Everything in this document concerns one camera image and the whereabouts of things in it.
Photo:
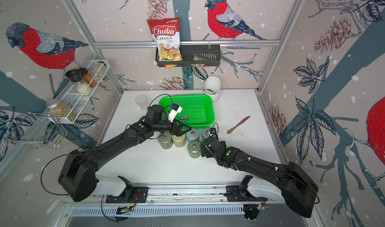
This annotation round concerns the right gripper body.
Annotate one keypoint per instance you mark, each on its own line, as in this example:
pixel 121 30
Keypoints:
pixel 217 159

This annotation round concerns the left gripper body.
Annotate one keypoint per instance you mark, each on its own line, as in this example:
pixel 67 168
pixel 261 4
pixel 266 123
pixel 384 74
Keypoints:
pixel 162 126

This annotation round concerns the grey green tea canister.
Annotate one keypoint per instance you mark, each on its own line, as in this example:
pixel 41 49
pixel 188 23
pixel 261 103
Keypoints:
pixel 194 149

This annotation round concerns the olive yellow tea canister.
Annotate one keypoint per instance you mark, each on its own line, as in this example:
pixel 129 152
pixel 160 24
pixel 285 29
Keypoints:
pixel 179 141

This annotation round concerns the dark green tea canister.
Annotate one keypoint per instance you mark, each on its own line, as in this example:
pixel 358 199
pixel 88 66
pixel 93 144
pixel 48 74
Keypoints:
pixel 165 140

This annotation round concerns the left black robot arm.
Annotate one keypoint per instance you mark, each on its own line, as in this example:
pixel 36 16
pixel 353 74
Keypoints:
pixel 78 175

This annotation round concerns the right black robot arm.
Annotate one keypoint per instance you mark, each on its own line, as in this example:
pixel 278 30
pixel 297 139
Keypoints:
pixel 297 188

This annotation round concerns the green plastic basket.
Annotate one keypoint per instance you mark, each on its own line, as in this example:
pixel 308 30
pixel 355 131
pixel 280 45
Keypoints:
pixel 197 109

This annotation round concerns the snack packet in basket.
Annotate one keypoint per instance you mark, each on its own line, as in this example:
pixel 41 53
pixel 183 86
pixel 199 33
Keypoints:
pixel 198 58

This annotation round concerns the clear drinking glass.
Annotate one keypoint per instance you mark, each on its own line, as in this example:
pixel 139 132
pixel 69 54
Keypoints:
pixel 142 102

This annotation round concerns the wooden spatula purple tip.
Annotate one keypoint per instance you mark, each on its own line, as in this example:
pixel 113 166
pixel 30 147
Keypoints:
pixel 237 125

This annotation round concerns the white cylindrical device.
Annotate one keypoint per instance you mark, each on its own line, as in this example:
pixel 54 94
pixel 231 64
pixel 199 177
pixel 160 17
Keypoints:
pixel 212 88

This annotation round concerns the pale spice jar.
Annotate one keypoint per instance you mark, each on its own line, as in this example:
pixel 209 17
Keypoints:
pixel 99 69

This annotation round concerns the orange spice bottle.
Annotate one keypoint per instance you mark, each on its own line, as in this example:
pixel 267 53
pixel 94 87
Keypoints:
pixel 88 77

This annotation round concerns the Chuba cassava chips bag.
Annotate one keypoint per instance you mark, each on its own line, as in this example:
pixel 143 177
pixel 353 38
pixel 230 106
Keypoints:
pixel 166 35

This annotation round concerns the black lid spice jar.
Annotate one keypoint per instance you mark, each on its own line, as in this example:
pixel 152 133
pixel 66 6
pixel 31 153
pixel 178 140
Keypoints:
pixel 80 85

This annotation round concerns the silver lid grain jar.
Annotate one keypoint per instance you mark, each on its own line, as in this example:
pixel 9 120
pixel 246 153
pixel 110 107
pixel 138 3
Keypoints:
pixel 60 109

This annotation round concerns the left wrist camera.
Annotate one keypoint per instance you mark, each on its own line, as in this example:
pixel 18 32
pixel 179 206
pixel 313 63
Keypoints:
pixel 174 110

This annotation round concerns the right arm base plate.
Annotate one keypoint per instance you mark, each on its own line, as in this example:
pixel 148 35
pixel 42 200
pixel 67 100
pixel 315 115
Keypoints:
pixel 236 194

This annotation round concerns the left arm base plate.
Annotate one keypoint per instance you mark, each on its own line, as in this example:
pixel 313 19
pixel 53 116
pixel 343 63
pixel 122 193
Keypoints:
pixel 130 195

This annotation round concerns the black wall basket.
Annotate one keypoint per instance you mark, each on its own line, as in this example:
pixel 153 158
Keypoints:
pixel 210 52

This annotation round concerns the white wire spice rack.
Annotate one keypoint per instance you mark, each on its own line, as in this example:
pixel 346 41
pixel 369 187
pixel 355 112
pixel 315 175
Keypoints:
pixel 77 101

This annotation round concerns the small wire wall holder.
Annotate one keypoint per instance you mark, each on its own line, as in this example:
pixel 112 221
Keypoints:
pixel 33 129

